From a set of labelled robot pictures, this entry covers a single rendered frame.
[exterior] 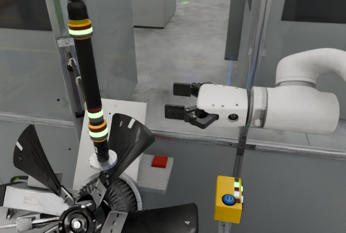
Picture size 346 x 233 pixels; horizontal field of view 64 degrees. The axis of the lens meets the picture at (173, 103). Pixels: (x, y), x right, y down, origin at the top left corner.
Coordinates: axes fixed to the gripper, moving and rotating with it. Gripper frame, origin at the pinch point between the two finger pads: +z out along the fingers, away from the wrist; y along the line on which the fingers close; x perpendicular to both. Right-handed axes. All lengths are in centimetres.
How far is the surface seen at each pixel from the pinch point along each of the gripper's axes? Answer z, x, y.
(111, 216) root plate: 21, -47, 2
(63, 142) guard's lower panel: 83, -83, 70
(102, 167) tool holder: 17.5, -19.8, -3.3
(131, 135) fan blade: 16.3, -24.2, 15.6
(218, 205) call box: -13, -59, 21
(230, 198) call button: -18, -58, 24
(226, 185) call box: -16, -59, 31
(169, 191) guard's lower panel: 15, -113, 70
